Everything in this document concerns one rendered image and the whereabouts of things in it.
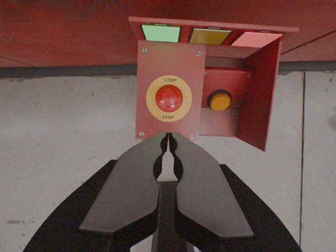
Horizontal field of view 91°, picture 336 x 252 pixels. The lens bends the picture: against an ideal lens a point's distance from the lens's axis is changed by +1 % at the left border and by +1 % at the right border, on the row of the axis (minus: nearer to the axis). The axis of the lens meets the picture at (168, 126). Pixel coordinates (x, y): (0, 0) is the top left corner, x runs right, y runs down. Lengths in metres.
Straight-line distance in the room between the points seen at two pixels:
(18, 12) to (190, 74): 0.33
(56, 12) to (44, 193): 1.22
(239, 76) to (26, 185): 1.43
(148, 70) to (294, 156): 1.22
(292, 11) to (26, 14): 0.49
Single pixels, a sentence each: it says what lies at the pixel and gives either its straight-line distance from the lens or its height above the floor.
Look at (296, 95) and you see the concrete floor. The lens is 1.32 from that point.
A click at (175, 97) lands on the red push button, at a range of 0.24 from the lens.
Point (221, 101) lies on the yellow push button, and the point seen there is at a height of 0.73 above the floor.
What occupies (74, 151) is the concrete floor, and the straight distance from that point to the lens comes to 1.25.
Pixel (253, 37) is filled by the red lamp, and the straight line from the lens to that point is 0.26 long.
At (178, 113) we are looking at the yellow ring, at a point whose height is 0.78.
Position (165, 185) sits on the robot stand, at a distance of 1.13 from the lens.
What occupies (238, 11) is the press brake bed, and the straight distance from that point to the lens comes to 0.40.
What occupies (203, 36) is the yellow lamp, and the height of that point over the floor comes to 0.81.
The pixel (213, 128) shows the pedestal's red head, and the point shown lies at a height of 0.70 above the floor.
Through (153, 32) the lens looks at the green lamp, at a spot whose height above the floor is 0.82.
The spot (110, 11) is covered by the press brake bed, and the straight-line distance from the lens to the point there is 0.38.
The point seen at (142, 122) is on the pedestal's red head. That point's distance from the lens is 0.27.
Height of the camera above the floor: 1.05
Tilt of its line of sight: 82 degrees down
